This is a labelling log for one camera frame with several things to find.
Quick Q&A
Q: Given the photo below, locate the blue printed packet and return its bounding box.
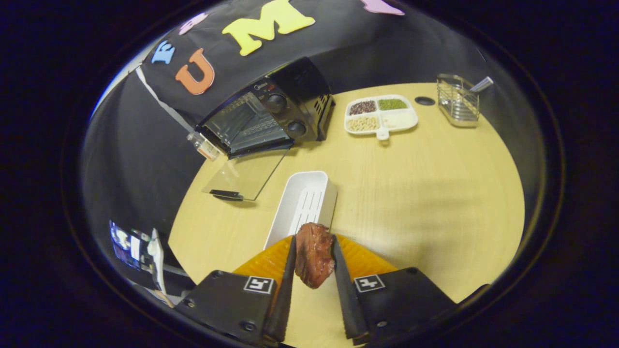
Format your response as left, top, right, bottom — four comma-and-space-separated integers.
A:
109, 220, 147, 271

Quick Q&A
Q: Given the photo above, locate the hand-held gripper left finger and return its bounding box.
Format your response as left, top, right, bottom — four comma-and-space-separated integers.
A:
175, 235, 296, 348

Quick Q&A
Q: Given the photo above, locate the white rectangular tray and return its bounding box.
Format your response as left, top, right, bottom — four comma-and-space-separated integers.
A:
264, 171, 338, 250

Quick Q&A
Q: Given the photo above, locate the metal wire holder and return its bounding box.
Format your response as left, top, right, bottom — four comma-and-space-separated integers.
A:
437, 73, 481, 128

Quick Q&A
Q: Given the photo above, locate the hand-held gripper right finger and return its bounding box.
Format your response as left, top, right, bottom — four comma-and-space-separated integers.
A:
331, 234, 457, 346

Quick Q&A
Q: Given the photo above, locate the white plastic object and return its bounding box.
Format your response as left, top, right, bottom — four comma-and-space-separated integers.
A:
147, 228, 168, 295

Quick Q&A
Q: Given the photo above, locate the red meat piece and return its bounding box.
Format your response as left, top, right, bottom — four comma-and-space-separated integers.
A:
295, 222, 336, 290

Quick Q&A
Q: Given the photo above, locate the white divided bean tray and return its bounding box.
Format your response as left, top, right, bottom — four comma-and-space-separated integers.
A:
344, 94, 419, 141

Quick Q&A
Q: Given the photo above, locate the black toaster oven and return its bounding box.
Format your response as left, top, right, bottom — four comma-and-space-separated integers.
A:
195, 57, 336, 202

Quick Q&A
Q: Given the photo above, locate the clear plastic bottle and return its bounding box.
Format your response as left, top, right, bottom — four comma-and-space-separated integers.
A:
187, 131, 222, 161

